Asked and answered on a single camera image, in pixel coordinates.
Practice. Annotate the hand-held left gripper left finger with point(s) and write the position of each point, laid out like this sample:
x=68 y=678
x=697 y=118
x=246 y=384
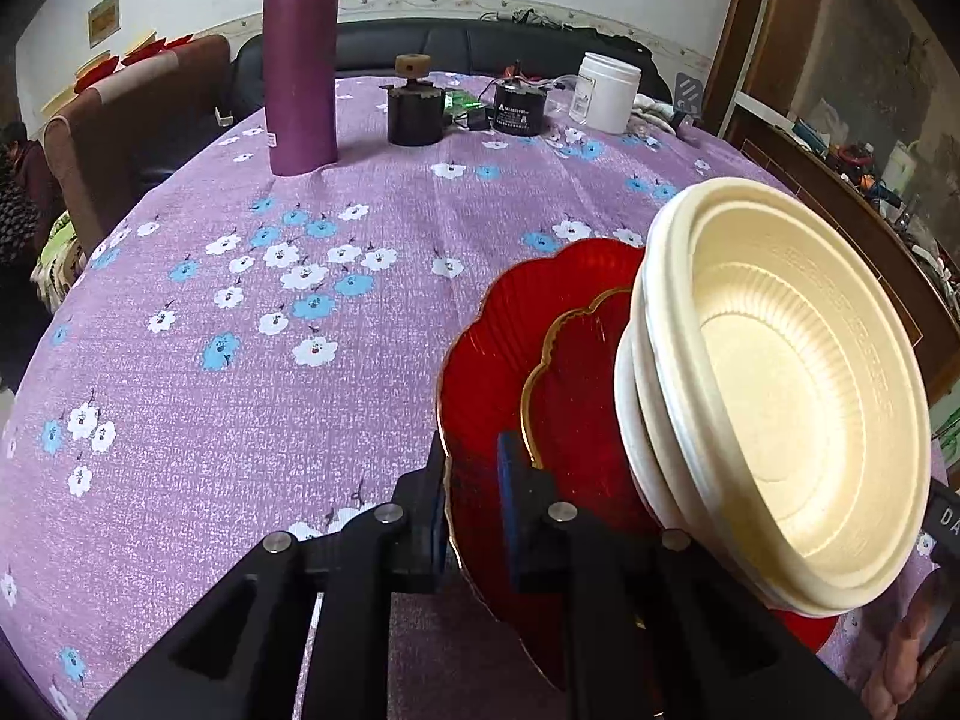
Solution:
x=439 y=540

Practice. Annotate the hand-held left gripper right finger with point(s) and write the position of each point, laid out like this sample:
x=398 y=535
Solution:
x=510 y=517

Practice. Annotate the large red glass plate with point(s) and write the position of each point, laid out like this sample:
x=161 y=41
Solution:
x=487 y=390

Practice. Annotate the cream plastic bowl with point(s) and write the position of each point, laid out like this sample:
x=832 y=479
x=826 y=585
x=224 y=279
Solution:
x=622 y=405

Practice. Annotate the beige plastic bowl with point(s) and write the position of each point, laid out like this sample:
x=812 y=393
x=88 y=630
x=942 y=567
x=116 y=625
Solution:
x=142 y=41
x=94 y=65
x=637 y=405
x=787 y=405
x=58 y=101

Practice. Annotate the stack of red plates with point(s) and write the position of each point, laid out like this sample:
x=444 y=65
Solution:
x=146 y=56

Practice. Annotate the person's right hand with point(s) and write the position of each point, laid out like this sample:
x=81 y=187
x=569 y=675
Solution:
x=896 y=667

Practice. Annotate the purple floral tablecloth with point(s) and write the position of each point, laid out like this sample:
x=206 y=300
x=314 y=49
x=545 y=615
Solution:
x=225 y=390

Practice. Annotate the pile of assorted tools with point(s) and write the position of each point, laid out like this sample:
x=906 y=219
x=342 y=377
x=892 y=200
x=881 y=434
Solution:
x=855 y=165

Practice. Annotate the small black adapter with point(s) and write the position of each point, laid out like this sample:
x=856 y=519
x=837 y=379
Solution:
x=478 y=121

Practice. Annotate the black labelled motor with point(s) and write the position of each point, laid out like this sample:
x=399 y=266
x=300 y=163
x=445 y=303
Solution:
x=521 y=111

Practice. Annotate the dark jar with cork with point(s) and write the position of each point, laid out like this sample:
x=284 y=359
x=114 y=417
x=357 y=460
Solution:
x=416 y=116

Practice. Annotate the green packet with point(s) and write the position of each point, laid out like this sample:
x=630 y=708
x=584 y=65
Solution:
x=461 y=103

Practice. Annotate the white cloth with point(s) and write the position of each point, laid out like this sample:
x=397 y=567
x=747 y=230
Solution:
x=652 y=116

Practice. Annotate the white plastic jar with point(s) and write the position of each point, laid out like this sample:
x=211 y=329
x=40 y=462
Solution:
x=607 y=94

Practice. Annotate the grey perforated stand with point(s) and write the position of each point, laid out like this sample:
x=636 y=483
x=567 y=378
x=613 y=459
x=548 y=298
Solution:
x=688 y=94

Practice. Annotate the wooden spool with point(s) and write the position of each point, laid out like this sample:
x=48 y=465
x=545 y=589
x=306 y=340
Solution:
x=412 y=66

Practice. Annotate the floral cushioned seat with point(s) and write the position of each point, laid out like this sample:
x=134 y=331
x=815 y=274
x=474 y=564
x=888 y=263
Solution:
x=56 y=262

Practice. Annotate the purple thermos bottle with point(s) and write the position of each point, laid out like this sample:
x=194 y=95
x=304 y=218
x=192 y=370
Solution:
x=304 y=75

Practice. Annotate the wooden cabinet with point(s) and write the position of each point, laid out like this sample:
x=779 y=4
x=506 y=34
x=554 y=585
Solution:
x=840 y=52

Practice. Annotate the black leather sofa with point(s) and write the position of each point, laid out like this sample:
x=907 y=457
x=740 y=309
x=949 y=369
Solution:
x=360 y=49

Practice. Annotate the brown fabric armchair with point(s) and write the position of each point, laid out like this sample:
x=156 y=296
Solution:
x=135 y=135

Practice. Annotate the framed wall certificate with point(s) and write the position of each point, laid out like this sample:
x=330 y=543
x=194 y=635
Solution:
x=105 y=19

